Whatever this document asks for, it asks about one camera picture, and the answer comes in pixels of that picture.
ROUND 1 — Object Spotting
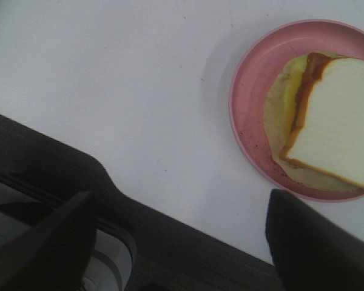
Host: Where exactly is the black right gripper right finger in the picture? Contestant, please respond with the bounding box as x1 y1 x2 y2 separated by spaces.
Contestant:
265 189 364 290

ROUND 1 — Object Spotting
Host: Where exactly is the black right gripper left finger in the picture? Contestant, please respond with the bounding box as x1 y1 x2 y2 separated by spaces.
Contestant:
0 192 96 290

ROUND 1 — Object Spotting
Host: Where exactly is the toast sandwich with lettuce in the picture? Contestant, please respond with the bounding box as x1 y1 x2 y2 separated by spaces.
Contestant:
263 52 364 192

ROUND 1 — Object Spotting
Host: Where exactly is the pink round plate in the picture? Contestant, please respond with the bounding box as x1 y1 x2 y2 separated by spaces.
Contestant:
229 19 364 202

